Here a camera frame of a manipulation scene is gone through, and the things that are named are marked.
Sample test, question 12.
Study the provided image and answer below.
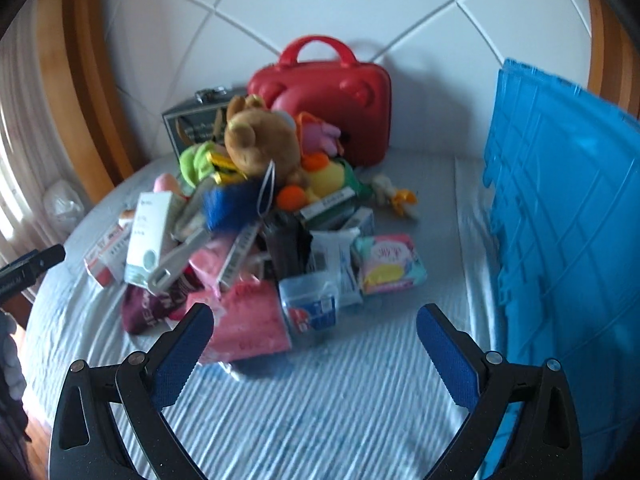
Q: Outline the green frog plush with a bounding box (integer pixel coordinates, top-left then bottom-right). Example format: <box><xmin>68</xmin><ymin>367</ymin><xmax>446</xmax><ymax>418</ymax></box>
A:
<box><xmin>179</xmin><ymin>141</ymin><xmax>229</xmax><ymax>188</ymax></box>

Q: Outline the white green medicine box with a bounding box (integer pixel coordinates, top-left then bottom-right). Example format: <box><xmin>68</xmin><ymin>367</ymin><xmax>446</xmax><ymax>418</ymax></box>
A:
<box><xmin>124</xmin><ymin>191</ymin><xmax>186</xmax><ymax>288</ymax></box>

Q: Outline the red hard carry case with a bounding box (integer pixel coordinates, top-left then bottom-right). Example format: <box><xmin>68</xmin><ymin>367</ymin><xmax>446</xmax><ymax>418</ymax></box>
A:
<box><xmin>247</xmin><ymin>35</ymin><xmax>392</xmax><ymax>167</ymax></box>

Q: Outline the beige cosmetic bottle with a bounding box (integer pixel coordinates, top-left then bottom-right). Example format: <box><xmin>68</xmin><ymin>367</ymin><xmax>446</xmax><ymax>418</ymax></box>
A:
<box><xmin>118</xmin><ymin>209</ymin><xmax>136</xmax><ymax>226</ymax></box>

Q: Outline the colourful pad pack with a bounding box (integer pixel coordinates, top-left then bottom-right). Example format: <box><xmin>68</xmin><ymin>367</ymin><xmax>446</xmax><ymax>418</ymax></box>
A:
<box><xmin>352</xmin><ymin>234</ymin><xmax>427</xmax><ymax>296</ymax></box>

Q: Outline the pink pig plush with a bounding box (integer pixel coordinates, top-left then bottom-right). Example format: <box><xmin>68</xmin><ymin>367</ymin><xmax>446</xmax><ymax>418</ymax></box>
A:
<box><xmin>153</xmin><ymin>172</ymin><xmax>188</xmax><ymax>197</ymax></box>

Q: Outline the colourful parrot plush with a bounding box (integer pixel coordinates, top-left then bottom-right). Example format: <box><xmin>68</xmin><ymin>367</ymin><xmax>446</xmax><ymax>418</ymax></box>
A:
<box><xmin>277</xmin><ymin>112</ymin><xmax>373</xmax><ymax>212</ymax></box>

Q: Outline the brown teddy bear plush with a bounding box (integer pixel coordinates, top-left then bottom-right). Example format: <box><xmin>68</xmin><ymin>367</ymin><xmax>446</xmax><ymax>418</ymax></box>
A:
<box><xmin>224</xmin><ymin>94</ymin><xmax>306</xmax><ymax>185</ymax></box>

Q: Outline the maroon printed cloth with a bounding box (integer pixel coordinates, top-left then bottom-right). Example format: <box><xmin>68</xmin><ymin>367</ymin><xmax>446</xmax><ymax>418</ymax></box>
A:
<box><xmin>120</xmin><ymin>266</ymin><xmax>203</xmax><ymax>335</ymax></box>

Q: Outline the white sachet packet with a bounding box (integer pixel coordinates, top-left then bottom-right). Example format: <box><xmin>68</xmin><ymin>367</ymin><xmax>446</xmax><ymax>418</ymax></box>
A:
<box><xmin>310</xmin><ymin>228</ymin><xmax>362</xmax><ymax>308</ymax></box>

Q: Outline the blue bristle brush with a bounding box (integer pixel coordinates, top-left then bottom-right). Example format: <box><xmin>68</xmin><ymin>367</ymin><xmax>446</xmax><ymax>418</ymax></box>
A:
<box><xmin>146</xmin><ymin>177</ymin><xmax>274</xmax><ymax>296</ymax></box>

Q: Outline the pink floral tissue pack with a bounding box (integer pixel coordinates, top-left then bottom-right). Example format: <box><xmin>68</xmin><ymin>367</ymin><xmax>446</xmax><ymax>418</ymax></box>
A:
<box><xmin>186</xmin><ymin>281</ymin><xmax>292</xmax><ymax>365</ymax></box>

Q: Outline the orange white narrow box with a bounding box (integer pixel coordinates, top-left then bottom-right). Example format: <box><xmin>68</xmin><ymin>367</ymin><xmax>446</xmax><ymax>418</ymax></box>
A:
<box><xmin>217</xmin><ymin>221</ymin><xmax>260</xmax><ymax>292</ymax></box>

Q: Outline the clear plastic bag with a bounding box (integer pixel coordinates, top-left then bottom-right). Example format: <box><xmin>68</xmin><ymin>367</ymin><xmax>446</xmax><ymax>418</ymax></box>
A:
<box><xmin>42</xmin><ymin>180</ymin><xmax>86</xmax><ymax>235</ymax></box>

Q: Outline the small white duck toy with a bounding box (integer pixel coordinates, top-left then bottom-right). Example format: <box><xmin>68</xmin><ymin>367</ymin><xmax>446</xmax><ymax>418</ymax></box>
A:
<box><xmin>371</xmin><ymin>174</ymin><xmax>420</xmax><ymax>221</ymax></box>

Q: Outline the red white tissue pack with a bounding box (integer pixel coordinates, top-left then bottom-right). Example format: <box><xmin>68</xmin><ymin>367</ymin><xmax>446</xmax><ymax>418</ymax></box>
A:
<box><xmin>84</xmin><ymin>222</ymin><xmax>131</xmax><ymax>287</ymax></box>

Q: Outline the clear blue plastic box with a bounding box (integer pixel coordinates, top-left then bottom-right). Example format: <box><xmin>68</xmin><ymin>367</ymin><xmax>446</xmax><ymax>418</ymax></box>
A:
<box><xmin>279</xmin><ymin>271</ymin><xmax>340</xmax><ymax>335</ymax></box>

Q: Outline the blue plastic storage crate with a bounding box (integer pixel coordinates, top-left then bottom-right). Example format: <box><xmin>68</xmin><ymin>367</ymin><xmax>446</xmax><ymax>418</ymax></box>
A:
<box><xmin>483</xmin><ymin>60</ymin><xmax>639</xmax><ymax>479</ymax></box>

